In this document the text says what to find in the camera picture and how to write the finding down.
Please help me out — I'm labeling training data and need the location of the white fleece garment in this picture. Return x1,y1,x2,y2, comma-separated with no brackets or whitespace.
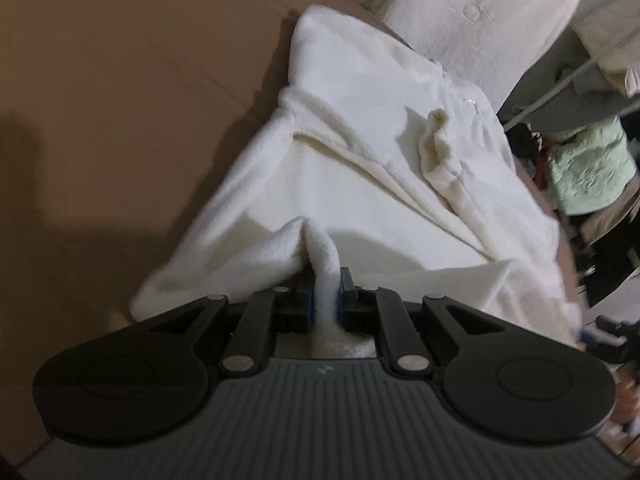
130,6,582,358

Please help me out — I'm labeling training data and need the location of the light green quilted cloth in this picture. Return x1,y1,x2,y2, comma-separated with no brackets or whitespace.
544,116,637,216

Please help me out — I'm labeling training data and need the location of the grey metal rack pole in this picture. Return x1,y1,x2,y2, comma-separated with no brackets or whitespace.
498,58,597,131

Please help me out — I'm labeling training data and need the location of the beige cloth pile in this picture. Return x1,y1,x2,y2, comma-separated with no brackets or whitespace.
573,0,639,98

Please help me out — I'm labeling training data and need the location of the white cloth covered furniture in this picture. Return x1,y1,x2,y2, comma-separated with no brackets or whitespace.
354,0,580,108

